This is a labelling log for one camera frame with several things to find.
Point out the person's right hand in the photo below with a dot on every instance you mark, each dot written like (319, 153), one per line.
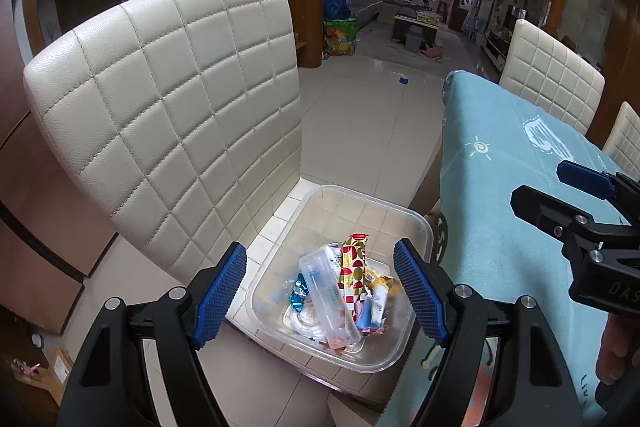
(620, 349)

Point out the orange peel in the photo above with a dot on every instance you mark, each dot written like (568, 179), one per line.
(336, 345)

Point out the clear plastic bin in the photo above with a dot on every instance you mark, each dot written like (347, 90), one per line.
(350, 212)

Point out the teal printed tablecloth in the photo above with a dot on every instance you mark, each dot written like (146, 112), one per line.
(500, 167)

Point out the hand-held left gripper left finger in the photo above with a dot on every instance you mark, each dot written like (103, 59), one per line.
(220, 297)

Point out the coffee table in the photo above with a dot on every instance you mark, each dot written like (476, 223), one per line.
(415, 19)

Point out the small blue white carton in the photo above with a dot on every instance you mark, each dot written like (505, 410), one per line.
(370, 312)

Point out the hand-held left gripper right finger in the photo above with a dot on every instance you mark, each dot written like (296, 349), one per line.
(420, 292)

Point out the flat cardboard box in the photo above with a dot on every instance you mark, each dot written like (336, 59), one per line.
(61, 374)

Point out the colourful printed bag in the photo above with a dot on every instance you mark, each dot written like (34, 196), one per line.
(340, 38)

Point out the pink toy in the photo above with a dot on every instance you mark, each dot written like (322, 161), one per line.
(432, 53)

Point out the white green drink carton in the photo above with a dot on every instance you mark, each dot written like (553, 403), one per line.
(334, 254)

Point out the yellow snack wrapper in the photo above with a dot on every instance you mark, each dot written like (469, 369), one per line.
(381, 285)

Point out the brown wooden cabinet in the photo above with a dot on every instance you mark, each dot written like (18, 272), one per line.
(35, 217)

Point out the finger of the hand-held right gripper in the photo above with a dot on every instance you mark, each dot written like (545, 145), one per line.
(585, 174)
(540, 207)

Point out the pink paper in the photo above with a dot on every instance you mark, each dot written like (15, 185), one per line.
(375, 331)

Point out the blue foil wrapper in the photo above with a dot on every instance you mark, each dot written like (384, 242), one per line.
(300, 292)

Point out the wooden partition cabinet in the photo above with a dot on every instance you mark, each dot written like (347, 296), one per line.
(307, 22)

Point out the cream quilted leather chair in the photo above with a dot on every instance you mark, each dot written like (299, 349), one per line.
(550, 72)
(175, 97)
(625, 142)

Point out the red gold patterned wrapper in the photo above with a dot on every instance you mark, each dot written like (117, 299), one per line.
(352, 262)

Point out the blue bag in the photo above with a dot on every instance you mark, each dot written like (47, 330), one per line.
(336, 4)

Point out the white television stand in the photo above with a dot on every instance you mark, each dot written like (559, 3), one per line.
(497, 52)

